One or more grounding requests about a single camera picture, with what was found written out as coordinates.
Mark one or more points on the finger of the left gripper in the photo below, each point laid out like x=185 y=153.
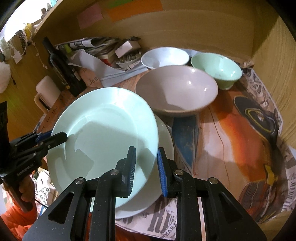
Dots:
x=31 y=138
x=42 y=147

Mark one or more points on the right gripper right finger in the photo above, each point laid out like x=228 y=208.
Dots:
x=224 y=217

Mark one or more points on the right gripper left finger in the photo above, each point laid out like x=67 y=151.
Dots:
x=85 y=210

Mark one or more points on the mint green plate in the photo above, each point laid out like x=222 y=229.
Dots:
x=101 y=126

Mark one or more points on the white plate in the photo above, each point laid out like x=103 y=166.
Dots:
x=151 y=191

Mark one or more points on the mint green bowl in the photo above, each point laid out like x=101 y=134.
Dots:
x=224 y=70

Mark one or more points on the person's left hand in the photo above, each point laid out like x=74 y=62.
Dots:
x=26 y=188

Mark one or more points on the orange sleeve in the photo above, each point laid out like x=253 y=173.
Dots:
x=17 y=221

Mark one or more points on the white foam mug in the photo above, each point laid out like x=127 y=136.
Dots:
x=47 y=94

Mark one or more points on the white fluffy pompom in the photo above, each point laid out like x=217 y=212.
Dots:
x=5 y=76

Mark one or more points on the dark wine bottle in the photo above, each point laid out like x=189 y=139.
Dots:
x=67 y=73

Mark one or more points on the stack of newspapers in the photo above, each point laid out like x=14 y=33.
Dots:
x=96 y=46

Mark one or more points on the small bowl with clips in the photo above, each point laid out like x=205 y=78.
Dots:
x=129 y=61

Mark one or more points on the small white box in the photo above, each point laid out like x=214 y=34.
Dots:
x=127 y=47

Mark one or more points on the large pinkish grey bowl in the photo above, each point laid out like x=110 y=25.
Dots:
x=177 y=90

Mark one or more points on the pink sticky note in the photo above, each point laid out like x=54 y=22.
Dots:
x=89 y=16

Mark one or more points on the green sticky note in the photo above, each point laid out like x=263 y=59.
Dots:
x=116 y=3

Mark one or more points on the white dotted bowl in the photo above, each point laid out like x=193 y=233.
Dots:
x=164 y=56

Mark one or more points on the orange sticky note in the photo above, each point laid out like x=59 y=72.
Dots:
x=134 y=8

